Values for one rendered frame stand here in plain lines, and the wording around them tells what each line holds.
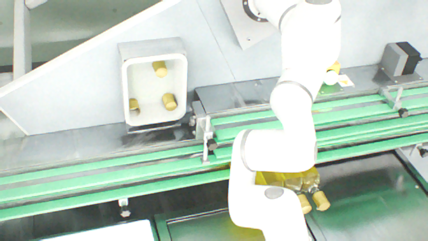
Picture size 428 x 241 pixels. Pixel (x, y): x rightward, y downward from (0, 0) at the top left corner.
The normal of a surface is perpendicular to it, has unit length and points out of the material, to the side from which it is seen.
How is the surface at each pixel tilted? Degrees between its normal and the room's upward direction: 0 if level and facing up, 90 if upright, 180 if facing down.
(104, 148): 90
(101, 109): 0
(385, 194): 90
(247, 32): 3
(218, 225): 89
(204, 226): 90
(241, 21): 3
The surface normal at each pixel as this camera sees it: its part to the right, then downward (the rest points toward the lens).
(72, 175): 0.07, -0.76
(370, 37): 0.29, 0.63
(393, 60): -0.95, 0.15
